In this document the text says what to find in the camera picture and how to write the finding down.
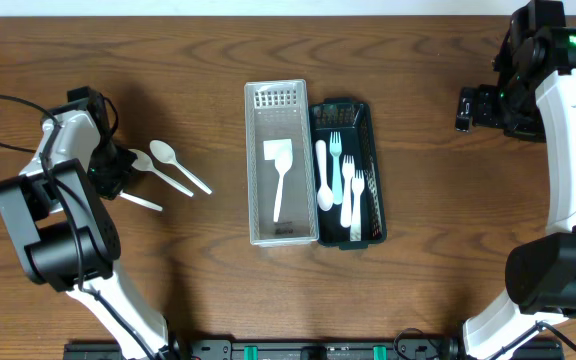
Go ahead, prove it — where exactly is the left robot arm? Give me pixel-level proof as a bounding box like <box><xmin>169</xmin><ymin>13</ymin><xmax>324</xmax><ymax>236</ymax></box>
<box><xmin>0</xmin><ymin>103</ymin><xmax>183</xmax><ymax>359</ymax></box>

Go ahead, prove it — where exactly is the white plastic fork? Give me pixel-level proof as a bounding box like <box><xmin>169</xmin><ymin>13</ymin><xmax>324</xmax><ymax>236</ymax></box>
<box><xmin>350</xmin><ymin>170</ymin><xmax>365</xmax><ymax>242</ymax></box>
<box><xmin>340</xmin><ymin>155</ymin><xmax>355</xmax><ymax>228</ymax></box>

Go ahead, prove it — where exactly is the black rail with clamps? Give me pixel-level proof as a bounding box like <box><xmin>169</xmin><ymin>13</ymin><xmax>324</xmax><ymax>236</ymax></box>
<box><xmin>63</xmin><ymin>331</ymin><xmax>565</xmax><ymax>360</ymax></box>

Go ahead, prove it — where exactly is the dark green plastic basket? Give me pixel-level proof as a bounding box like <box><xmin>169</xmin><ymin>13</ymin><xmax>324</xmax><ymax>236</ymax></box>
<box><xmin>309</xmin><ymin>98</ymin><xmax>387</xmax><ymax>250</ymax></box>

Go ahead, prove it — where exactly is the white plastic spoon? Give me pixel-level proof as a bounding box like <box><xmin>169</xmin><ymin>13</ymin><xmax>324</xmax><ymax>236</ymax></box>
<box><xmin>315</xmin><ymin>140</ymin><xmax>334</xmax><ymax>211</ymax></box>
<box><xmin>118</xmin><ymin>191</ymin><xmax>163</xmax><ymax>212</ymax></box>
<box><xmin>130</xmin><ymin>149</ymin><xmax>194</xmax><ymax>197</ymax></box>
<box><xmin>273</xmin><ymin>146</ymin><xmax>293</xmax><ymax>223</ymax></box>
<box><xmin>149</xmin><ymin>140</ymin><xmax>213</xmax><ymax>194</ymax></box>

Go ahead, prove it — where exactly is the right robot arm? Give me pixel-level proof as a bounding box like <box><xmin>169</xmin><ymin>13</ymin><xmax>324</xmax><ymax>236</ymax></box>
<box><xmin>455</xmin><ymin>21</ymin><xmax>576</xmax><ymax>359</ymax></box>

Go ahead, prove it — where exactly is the clear plastic basket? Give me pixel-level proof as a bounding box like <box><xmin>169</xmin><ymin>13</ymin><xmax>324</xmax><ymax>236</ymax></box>
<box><xmin>244</xmin><ymin>79</ymin><xmax>319</xmax><ymax>247</ymax></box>

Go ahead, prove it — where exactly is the white plastic utensil handle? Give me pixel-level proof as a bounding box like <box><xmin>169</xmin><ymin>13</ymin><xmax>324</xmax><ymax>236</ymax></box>
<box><xmin>329</xmin><ymin>131</ymin><xmax>343</xmax><ymax>205</ymax></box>

